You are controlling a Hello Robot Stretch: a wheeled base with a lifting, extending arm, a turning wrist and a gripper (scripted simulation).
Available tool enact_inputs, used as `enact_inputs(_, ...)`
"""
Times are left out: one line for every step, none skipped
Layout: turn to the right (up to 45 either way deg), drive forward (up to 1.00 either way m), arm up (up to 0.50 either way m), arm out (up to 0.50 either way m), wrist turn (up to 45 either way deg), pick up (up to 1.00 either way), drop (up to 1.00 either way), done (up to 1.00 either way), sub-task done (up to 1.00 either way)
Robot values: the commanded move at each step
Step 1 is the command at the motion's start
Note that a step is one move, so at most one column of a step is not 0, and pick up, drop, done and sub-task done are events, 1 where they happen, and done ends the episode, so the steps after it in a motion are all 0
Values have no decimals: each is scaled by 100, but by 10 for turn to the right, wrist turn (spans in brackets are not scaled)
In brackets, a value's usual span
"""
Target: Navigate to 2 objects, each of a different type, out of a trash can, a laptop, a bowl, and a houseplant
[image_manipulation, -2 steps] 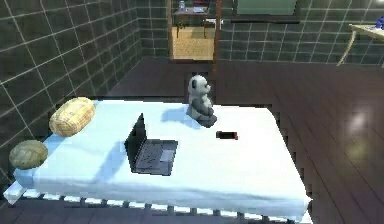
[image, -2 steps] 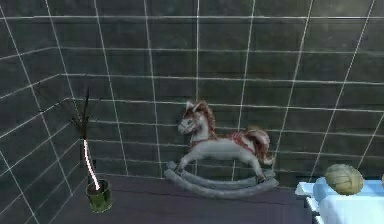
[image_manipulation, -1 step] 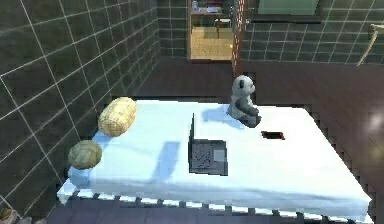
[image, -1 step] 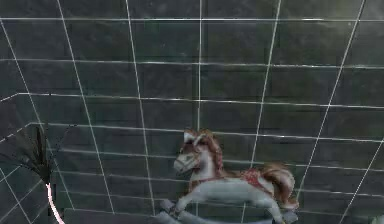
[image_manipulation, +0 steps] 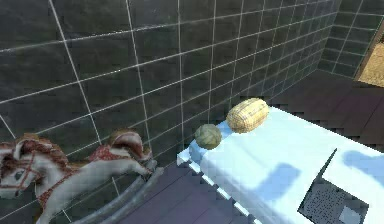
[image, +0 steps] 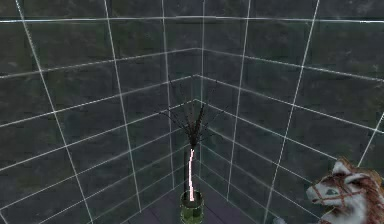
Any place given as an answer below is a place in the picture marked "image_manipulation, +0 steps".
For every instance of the white rocking horse toy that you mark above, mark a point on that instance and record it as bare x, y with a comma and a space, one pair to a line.
100, 166

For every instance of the green round cushion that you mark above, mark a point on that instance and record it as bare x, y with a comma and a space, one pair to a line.
208, 136

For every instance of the pale blue bed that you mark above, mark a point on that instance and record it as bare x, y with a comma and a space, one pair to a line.
266, 160

